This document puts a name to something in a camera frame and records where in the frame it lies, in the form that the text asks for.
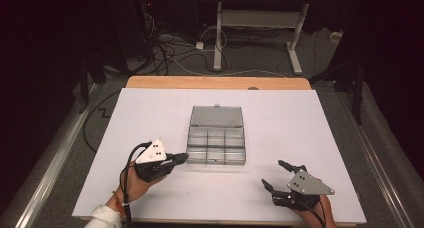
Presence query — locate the person's left hand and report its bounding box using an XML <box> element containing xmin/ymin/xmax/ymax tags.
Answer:
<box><xmin>119</xmin><ymin>160</ymin><xmax>168</xmax><ymax>204</ymax></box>

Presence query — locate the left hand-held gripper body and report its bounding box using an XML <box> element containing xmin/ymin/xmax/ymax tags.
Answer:
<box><xmin>133</xmin><ymin>138</ymin><xmax>179</xmax><ymax>184</ymax></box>

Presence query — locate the hand-held gripper black cable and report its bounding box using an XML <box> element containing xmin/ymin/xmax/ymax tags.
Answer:
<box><xmin>296</xmin><ymin>196</ymin><xmax>328</xmax><ymax>228</ymax></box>
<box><xmin>119</xmin><ymin>141</ymin><xmax>153</xmax><ymax>228</ymax></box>

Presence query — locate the person's right hand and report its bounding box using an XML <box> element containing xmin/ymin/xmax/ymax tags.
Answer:
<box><xmin>294</xmin><ymin>194</ymin><xmax>338</xmax><ymax>228</ymax></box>

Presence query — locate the aluminium floor rail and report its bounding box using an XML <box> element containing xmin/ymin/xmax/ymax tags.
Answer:
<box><xmin>336</xmin><ymin>89</ymin><xmax>418</xmax><ymax>228</ymax></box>
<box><xmin>6</xmin><ymin>82</ymin><xmax>104</xmax><ymax>228</ymax></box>

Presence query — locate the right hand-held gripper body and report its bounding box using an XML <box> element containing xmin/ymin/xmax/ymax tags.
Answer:
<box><xmin>271</xmin><ymin>168</ymin><xmax>336</xmax><ymax>211</ymax></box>

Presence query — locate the dark equipment with red light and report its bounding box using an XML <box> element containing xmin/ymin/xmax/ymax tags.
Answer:
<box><xmin>109</xmin><ymin>0</ymin><xmax>158</xmax><ymax>63</ymax></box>

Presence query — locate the white floor cable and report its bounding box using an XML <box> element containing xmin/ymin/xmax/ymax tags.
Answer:
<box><xmin>159</xmin><ymin>34</ymin><xmax>288</xmax><ymax>79</ymax></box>

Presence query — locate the left hand-held gripper black cable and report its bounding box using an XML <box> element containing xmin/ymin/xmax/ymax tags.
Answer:
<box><xmin>119</xmin><ymin>141</ymin><xmax>153</xmax><ymax>228</ymax></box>

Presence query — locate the right hand-held gripper black cable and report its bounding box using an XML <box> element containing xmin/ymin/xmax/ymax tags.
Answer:
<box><xmin>296</xmin><ymin>196</ymin><xmax>328</xmax><ymax>228</ymax></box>

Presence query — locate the black metal stand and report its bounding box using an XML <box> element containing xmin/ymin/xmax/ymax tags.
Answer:
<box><xmin>309</xmin><ymin>54</ymin><xmax>366</xmax><ymax>126</ymax></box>

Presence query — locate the red bracelet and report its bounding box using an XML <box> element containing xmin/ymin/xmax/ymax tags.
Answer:
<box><xmin>112</xmin><ymin>190</ymin><xmax>126</xmax><ymax>216</ymax></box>

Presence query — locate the tangle of black cables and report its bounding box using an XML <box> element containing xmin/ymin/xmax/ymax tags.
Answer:
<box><xmin>143</xmin><ymin>11</ymin><xmax>229</xmax><ymax>76</ymax></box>

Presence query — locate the white table sheet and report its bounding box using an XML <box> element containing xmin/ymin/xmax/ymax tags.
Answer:
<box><xmin>71</xmin><ymin>87</ymin><xmax>368</xmax><ymax>225</ymax></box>

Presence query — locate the white-legged desk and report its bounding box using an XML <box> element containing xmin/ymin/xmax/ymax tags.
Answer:
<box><xmin>199</xmin><ymin>0</ymin><xmax>355</xmax><ymax>76</ymax></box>

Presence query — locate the black floor cable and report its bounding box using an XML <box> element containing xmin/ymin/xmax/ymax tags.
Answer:
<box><xmin>82</xmin><ymin>89</ymin><xmax>121</xmax><ymax>154</ymax></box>

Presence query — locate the white power strip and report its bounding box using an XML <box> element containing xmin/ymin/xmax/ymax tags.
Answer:
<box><xmin>329</xmin><ymin>31</ymin><xmax>344</xmax><ymax>45</ymax></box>

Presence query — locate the clear plastic compartment box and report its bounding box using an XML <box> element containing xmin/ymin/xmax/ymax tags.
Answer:
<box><xmin>185</xmin><ymin>103</ymin><xmax>248</xmax><ymax>166</ymax></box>

